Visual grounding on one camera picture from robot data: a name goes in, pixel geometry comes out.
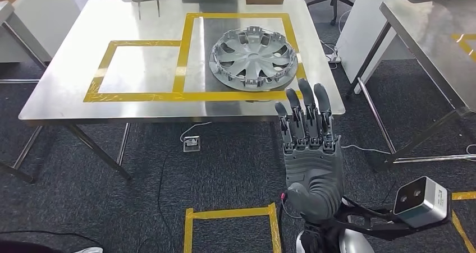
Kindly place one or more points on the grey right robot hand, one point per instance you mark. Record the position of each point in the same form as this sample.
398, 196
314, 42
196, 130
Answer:
312, 158

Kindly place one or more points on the silver plastic wheel hubcap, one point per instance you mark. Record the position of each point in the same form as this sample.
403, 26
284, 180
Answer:
256, 56

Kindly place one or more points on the steel workbench table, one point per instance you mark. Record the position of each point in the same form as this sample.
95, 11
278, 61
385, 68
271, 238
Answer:
427, 47
130, 69

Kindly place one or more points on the yellow floor tape marking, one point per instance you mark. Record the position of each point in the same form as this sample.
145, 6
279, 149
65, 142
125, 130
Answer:
465, 195
230, 212

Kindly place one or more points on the white power strip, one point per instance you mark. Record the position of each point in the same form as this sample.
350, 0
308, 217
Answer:
335, 57

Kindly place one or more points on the metal floor socket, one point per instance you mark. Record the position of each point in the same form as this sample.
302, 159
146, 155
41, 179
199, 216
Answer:
192, 144

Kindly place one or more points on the white partition panel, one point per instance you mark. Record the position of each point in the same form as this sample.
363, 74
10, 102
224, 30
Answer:
44, 21
364, 32

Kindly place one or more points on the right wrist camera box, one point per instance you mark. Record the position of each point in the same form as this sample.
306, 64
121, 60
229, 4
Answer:
420, 203

